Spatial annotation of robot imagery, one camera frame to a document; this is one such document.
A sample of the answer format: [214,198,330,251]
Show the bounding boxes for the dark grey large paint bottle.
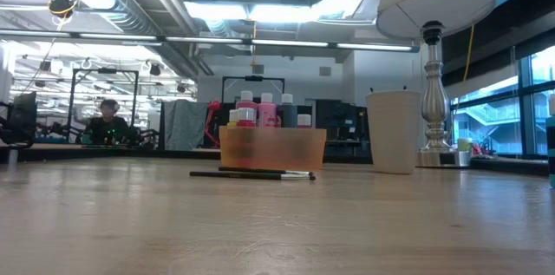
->
[277,93,300,128]

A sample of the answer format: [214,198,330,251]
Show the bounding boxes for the orange translucent plastic bin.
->
[219,125,328,173]

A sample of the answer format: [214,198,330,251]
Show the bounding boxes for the red small paint bottle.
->
[237,107,257,128]

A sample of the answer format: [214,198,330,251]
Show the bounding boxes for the coral large paint bottle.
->
[236,90,258,111]

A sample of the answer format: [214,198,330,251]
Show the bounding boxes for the white paper cup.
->
[365,89,425,175]

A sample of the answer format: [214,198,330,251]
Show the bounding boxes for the black background screen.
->
[219,101,314,128]

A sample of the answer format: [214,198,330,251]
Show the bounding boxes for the black equipment rack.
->
[315,99,372,158]

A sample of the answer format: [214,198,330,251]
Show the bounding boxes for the grey hanging cloth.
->
[162,100,208,151]

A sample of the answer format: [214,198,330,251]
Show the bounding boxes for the bright ceiling light panel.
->
[184,0,378,24]

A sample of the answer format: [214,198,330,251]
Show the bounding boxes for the long ceiling light strip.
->
[0,28,420,53]

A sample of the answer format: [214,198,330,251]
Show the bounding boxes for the person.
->
[82,98,140,146]

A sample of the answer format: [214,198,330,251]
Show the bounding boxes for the dark background monitor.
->
[8,91,38,137]

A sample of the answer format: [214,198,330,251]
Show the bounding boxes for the black gantry frame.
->
[68,66,140,137]
[221,75,286,105]

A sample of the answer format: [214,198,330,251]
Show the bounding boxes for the silver ceiling duct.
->
[38,0,205,79]

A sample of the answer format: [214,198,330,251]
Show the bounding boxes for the yellow extension cable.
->
[462,23,476,86]

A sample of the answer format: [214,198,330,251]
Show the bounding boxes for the black yellow ceiling cable reel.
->
[47,0,79,20]

